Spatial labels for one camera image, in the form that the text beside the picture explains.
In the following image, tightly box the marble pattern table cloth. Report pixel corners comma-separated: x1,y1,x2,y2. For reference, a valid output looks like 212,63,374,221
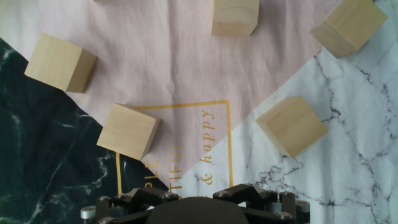
0,0,398,224

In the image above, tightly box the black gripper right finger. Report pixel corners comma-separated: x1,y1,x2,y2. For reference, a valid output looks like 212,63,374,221
212,183,311,224

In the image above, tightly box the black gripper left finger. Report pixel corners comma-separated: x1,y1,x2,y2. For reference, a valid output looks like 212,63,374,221
80,187,180,224

